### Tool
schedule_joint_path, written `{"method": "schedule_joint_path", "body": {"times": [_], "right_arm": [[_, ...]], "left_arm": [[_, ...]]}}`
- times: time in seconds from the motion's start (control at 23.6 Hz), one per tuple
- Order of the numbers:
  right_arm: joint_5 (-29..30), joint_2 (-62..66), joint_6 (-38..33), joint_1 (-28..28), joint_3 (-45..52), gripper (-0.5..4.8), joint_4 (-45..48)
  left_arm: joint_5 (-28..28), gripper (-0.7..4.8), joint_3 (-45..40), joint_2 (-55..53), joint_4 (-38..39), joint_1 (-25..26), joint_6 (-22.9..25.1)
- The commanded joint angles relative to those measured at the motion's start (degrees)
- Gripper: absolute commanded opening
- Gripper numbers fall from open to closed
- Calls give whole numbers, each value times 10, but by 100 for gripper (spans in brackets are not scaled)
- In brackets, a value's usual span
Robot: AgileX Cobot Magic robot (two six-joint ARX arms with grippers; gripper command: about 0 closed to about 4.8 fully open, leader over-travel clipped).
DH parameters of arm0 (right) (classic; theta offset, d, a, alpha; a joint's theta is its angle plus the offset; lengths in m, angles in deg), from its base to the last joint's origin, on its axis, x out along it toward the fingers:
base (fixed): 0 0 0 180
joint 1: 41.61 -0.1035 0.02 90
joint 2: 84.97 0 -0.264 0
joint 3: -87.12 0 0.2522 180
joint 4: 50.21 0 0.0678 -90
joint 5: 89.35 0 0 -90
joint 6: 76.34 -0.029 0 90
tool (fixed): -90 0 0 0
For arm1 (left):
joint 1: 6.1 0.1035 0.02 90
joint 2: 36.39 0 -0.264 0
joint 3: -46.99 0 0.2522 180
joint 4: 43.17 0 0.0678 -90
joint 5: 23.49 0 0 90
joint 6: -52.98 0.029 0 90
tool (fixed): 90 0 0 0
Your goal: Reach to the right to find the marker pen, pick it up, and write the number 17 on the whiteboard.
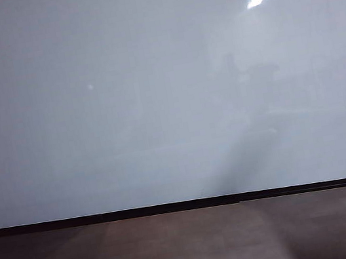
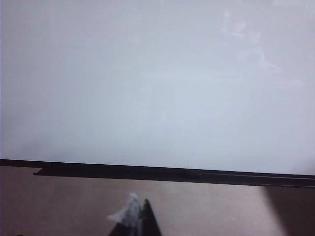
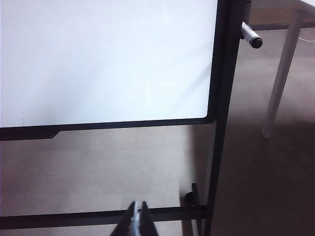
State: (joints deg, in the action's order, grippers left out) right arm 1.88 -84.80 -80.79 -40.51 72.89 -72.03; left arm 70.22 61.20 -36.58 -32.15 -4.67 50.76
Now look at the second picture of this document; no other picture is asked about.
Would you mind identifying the black left gripper left finger taped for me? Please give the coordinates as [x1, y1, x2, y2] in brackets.
[107, 192, 144, 236]

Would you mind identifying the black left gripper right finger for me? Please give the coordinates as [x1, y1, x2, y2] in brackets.
[139, 198, 163, 236]

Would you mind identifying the white whiteboard with black frame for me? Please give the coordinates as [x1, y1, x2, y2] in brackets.
[0, 0, 315, 188]

